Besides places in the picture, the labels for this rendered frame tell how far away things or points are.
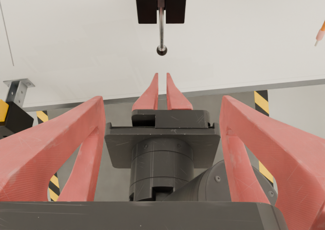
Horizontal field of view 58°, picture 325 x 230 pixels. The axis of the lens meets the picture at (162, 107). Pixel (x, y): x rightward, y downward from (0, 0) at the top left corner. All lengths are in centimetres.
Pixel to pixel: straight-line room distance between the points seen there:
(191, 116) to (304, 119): 125
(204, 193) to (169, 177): 8
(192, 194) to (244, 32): 30
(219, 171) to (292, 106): 131
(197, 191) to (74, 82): 40
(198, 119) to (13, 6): 27
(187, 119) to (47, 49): 27
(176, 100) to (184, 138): 4
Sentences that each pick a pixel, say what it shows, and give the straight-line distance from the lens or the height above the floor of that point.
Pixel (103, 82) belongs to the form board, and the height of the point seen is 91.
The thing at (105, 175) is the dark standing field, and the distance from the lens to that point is 159.
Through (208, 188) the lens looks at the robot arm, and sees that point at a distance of 16.
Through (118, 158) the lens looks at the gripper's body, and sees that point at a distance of 29.
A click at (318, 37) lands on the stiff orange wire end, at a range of 30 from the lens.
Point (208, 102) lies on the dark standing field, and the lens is 141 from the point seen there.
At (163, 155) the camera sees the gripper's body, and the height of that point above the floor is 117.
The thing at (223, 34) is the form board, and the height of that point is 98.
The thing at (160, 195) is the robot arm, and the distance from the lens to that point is 24.
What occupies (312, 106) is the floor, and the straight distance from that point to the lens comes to 150.
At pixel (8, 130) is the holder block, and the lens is 50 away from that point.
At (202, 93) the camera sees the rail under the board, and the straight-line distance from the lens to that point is 54.
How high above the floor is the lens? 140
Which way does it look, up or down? 78 degrees down
